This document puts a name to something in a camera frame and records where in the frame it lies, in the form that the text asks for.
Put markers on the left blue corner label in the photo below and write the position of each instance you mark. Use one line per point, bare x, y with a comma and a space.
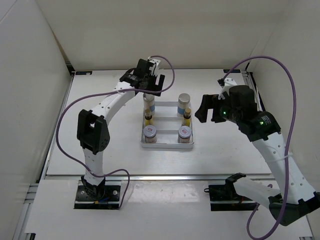
83, 73

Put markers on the tall white bottle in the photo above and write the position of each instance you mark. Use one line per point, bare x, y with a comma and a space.
183, 103
149, 102

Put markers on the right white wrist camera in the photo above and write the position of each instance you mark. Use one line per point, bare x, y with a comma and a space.
226, 84

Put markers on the white metal organizer tray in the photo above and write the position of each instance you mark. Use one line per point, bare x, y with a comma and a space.
167, 124

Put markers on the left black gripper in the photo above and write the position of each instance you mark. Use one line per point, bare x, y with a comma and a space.
156, 87

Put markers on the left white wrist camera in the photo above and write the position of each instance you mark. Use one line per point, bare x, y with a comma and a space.
155, 64

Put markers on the short spice jar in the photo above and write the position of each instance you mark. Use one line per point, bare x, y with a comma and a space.
184, 134
150, 134

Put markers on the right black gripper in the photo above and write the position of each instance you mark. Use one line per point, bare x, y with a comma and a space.
207, 102

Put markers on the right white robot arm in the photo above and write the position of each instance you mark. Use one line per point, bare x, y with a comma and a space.
295, 194

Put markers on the blue corner label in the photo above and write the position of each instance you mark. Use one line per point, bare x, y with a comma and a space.
234, 71
83, 73

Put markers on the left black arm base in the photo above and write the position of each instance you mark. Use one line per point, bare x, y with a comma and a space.
109, 200

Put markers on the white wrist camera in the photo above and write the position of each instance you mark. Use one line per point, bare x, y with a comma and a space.
155, 64
226, 84

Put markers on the right blue corner label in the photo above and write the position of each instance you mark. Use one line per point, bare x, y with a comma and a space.
234, 71

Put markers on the small yellow bottle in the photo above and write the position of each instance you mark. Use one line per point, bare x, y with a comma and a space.
148, 117
186, 120

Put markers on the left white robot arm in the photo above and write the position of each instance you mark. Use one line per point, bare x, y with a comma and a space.
92, 127

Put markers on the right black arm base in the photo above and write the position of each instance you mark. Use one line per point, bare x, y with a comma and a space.
223, 197

